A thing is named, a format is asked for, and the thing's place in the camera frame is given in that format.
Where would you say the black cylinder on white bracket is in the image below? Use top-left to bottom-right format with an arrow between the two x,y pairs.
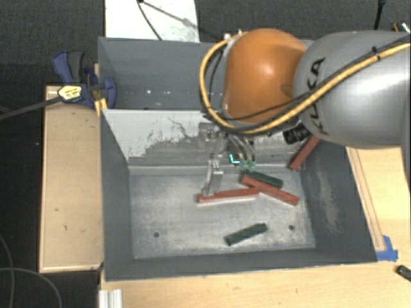
282,124 -> 311,146

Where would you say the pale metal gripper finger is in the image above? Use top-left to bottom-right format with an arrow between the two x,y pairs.
200,160 -> 222,196
210,169 -> 225,194

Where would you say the pale wood flat board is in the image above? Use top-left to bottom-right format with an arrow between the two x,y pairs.
38,85 -> 105,274

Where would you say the grey metal bin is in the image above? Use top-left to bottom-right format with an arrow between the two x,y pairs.
97,36 -> 378,282

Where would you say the dark green flat block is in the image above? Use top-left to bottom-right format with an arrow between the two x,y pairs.
223,223 -> 268,247
241,169 -> 285,189

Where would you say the red-brown flat block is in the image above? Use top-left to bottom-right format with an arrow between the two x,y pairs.
288,135 -> 322,171
240,175 -> 301,207
196,187 -> 261,205

